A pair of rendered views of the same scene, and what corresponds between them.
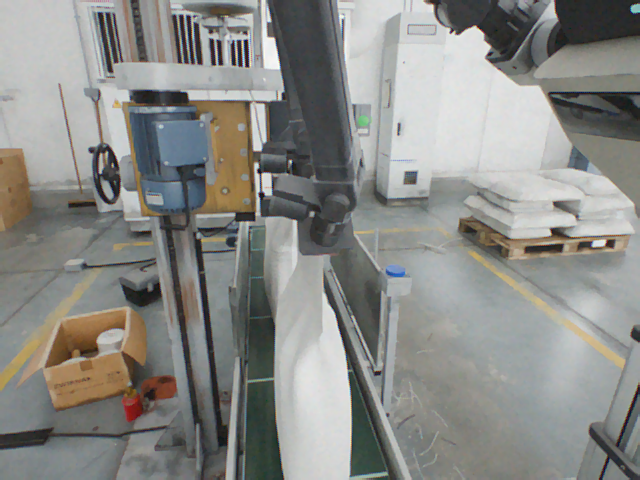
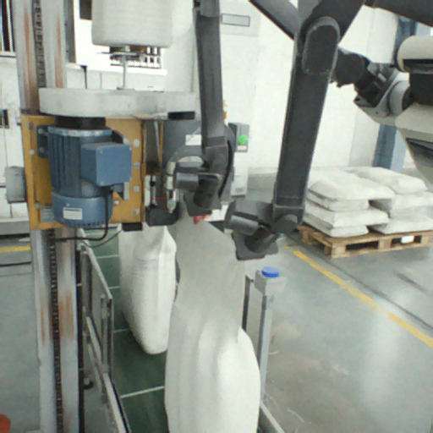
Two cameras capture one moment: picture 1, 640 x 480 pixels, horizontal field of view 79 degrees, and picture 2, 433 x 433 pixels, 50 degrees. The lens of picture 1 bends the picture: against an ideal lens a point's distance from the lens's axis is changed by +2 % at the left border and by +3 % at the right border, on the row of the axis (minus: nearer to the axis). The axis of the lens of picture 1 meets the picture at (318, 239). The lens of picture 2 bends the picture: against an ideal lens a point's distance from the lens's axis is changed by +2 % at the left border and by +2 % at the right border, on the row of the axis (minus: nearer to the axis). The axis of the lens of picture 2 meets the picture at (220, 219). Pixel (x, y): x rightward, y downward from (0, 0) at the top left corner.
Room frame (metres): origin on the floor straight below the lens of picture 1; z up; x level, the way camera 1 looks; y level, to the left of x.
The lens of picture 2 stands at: (-0.26, 0.33, 1.48)
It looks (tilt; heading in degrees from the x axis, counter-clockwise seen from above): 18 degrees down; 344
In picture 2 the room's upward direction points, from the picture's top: 4 degrees clockwise
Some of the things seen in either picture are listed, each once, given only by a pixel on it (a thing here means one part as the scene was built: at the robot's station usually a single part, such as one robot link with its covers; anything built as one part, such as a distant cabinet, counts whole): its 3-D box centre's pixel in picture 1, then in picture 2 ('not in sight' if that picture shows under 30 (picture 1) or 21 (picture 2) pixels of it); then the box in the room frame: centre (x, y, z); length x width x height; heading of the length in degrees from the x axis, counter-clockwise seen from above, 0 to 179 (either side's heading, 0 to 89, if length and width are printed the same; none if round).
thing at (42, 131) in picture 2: not in sight; (63, 144); (1.03, 0.41, 1.27); 0.12 x 0.09 x 0.09; 99
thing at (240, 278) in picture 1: (242, 274); (88, 286); (1.68, 0.37, 0.54); 1.05 x 0.02 x 0.41; 9
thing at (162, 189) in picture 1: (170, 159); (82, 175); (0.95, 0.36, 1.21); 0.15 x 0.15 x 0.25
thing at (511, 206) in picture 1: (513, 197); (331, 196); (3.50, -1.82, 0.44); 0.66 x 0.42 x 0.14; 3
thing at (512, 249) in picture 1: (537, 232); (353, 229); (3.56, -2.15, 0.07); 1.20 x 0.82 x 0.14; 101
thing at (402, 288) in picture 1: (394, 281); (269, 282); (1.07, -0.24, 0.81); 0.08 x 0.08 x 0.06; 9
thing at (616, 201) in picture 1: (591, 199); (399, 197); (3.41, -2.48, 0.44); 0.68 x 0.44 x 0.15; 99
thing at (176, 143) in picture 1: (180, 147); (106, 167); (0.86, 0.30, 1.25); 0.10 x 0.08 x 0.12; 124
